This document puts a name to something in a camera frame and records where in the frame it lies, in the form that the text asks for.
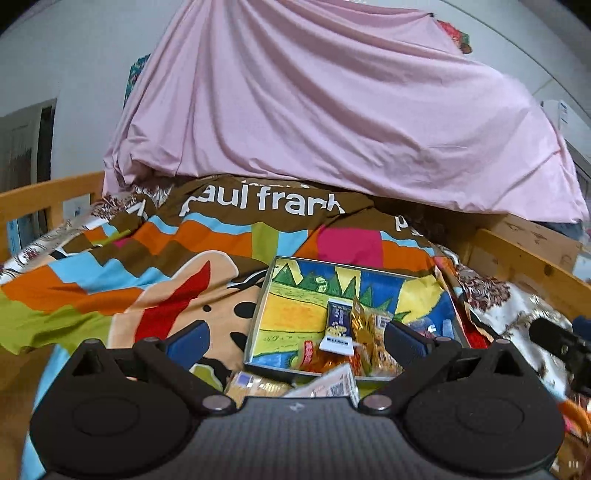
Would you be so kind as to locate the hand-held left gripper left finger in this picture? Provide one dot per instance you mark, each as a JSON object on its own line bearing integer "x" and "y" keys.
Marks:
{"x": 190, "y": 340}

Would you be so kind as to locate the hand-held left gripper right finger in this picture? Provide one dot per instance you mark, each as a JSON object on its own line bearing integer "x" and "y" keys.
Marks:
{"x": 406, "y": 340}

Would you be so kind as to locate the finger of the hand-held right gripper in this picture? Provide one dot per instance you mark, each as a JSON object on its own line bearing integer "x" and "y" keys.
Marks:
{"x": 584, "y": 325}
{"x": 554, "y": 334}

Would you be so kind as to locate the gold snack packet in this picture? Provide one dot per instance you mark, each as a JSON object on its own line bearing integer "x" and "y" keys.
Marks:
{"x": 360, "y": 325}

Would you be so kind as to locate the dark blue snack packet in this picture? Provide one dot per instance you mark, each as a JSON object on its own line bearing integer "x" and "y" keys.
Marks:
{"x": 339, "y": 318}

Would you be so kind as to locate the orange translucent snack packet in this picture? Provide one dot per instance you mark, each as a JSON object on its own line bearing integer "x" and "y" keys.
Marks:
{"x": 311, "y": 357}

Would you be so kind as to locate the painted metal box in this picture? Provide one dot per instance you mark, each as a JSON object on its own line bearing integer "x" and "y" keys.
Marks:
{"x": 295, "y": 318}

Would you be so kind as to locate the rice cracker bar packet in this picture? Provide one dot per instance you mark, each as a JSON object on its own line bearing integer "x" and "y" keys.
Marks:
{"x": 383, "y": 346}

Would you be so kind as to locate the floral patterned cloth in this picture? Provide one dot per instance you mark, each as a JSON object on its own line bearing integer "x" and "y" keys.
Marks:
{"x": 517, "y": 304}

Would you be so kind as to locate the beige cracker packet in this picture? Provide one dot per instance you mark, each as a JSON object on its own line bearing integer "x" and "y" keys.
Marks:
{"x": 254, "y": 385}

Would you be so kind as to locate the white green snack packet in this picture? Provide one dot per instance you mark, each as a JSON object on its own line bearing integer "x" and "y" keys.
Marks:
{"x": 332, "y": 383}

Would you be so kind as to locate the colourful printed blanket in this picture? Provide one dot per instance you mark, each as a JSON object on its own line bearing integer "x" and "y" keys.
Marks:
{"x": 138, "y": 258}

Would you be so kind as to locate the wooden board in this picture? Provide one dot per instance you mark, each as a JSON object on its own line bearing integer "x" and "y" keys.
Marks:
{"x": 531, "y": 240}

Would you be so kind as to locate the brown patterned cloth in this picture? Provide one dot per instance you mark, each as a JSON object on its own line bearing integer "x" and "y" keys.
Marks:
{"x": 577, "y": 461}

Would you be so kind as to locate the white air conditioner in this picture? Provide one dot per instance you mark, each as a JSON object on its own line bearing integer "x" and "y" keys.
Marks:
{"x": 568, "y": 124}

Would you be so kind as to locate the pink bed sheet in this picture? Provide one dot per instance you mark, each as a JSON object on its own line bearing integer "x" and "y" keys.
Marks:
{"x": 323, "y": 115}

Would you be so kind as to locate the grey door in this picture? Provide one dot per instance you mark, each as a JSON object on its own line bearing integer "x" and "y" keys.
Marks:
{"x": 23, "y": 147}

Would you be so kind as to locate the teal patterned cloth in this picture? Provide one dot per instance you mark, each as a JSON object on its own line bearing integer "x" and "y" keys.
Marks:
{"x": 137, "y": 76}

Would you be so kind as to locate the red green patterned item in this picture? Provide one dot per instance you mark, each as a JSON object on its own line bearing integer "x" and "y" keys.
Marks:
{"x": 455, "y": 37}

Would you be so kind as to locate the wooden bed frame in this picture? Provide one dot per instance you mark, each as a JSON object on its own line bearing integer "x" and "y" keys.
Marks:
{"x": 46, "y": 191}

